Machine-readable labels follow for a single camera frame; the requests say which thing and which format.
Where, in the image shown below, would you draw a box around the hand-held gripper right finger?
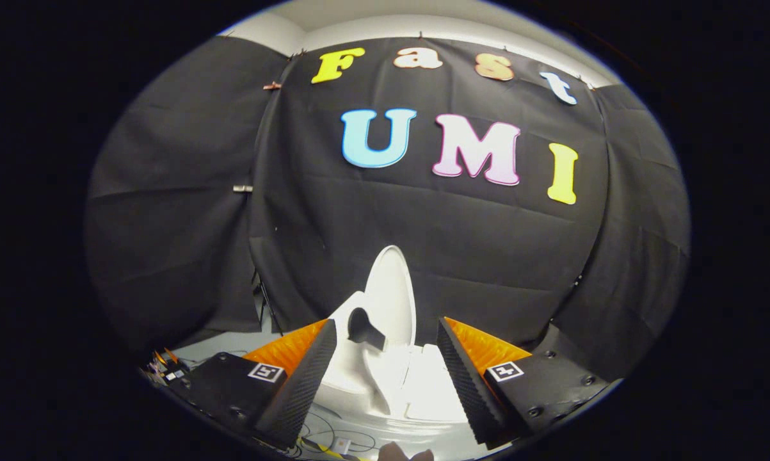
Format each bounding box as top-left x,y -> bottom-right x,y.
436,316 -> 611,450

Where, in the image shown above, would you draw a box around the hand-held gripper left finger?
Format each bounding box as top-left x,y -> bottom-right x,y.
180,318 -> 338,450

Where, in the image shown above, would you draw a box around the white toilet lid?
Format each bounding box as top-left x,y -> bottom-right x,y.
364,245 -> 417,351

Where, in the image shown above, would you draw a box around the white toilet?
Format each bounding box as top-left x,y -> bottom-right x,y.
321,291 -> 481,442

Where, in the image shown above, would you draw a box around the black stand legs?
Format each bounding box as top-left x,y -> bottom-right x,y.
252,269 -> 284,336

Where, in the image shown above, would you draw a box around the orange and yellow clutter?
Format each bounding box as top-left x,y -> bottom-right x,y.
145,348 -> 191,386

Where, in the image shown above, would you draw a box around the black backdrop cloth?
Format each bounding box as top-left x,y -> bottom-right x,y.
84,35 -> 691,382

